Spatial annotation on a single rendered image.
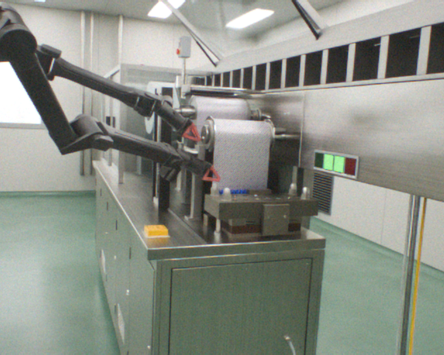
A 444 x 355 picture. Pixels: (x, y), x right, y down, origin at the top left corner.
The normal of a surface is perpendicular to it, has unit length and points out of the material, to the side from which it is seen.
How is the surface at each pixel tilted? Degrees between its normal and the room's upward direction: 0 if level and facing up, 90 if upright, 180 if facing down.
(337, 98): 90
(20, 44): 126
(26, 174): 90
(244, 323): 90
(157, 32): 90
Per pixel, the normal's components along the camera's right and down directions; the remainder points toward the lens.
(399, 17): -0.94, 0.00
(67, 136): 0.61, 0.53
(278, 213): 0.35, 0.14
